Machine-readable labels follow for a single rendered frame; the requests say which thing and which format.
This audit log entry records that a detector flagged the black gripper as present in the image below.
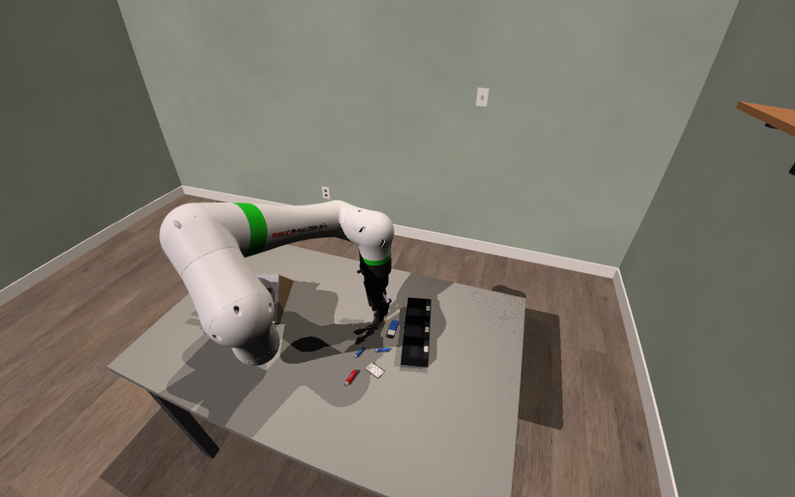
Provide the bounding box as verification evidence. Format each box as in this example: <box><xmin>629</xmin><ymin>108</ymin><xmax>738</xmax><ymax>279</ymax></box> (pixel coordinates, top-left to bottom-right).
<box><xmin>363</xmin><ymin>275</ymin><xmax>392</xmax><ymax>329</ymax></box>

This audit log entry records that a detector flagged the black rack of bins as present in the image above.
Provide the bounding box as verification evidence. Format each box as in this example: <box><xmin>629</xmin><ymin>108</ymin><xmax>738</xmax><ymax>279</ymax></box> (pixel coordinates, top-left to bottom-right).
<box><xmin>401</xmin><ymin>297</ymin><xmax>432</xmax><ymax>367</ymax></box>

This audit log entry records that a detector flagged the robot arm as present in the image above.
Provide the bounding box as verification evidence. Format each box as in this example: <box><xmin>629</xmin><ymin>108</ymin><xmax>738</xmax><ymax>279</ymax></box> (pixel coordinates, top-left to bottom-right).
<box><xmin>159</xmin><ymin>200</ymin><xmax>394</xmax><ymax>366</ymax></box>

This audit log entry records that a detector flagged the white domino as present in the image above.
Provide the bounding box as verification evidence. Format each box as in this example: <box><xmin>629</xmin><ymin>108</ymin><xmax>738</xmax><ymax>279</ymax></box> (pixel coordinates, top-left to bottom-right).
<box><xmin>366</xmin><ymin>363</ymin><xmax>384</xmax><ymax>379</ymax></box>

